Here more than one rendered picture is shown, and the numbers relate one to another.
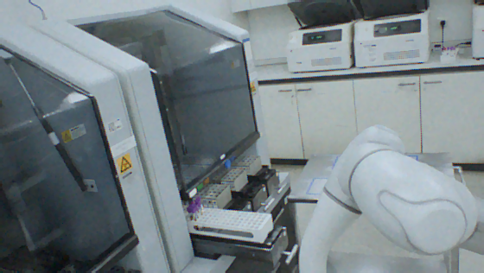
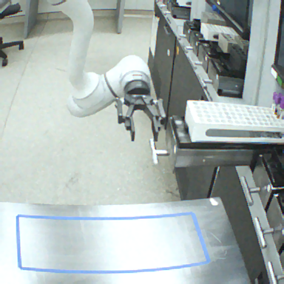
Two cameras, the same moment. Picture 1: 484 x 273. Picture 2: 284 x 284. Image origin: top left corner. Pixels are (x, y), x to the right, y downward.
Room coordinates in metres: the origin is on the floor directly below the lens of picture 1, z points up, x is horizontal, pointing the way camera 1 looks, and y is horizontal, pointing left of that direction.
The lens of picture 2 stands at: (1.79, -0.68, 1.38)
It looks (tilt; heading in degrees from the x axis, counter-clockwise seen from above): 35 degrees down; 141
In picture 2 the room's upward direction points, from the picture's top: 6 degrees clockwise
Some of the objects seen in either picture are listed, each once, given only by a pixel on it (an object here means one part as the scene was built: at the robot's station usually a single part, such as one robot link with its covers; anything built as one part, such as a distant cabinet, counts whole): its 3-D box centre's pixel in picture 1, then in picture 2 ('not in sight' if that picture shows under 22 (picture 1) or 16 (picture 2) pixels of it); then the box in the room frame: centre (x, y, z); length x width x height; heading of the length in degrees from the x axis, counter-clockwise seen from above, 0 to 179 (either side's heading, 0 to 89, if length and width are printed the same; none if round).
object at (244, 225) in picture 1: (229, 225); (243, 125); (1.24, 0.09, 0.83); 0.30 x 0.10 x 0.06; 60
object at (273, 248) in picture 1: (200, 233); (278, 143); (1.31, 0.20, 0.78); 0.73 x 0.14 x 0.09; 60
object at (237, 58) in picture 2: not in sight; (237, 59); (0.95, 0.39, 0.85); 0.12 x 0.02 x 0.06; 150
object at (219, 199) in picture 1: (222, 198); not in sight; (1.43, 0.11, 0.85); 0.12 x 0.02 x 0.06; 150
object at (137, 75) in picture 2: not in sight; (135, 86); (0.84, 0.05, 0.75); 0.09 x 0.06 x 0.09; 60
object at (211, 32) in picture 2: not in sight; (235, 37); (0.74, 0.62, 0.83); 0.30 x 0.10 x 0.06; 60
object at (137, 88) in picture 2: not in sight; (137, 98); (0.91, 0.01, 0.75); 0.09 x 0.08 x 0.07; 150
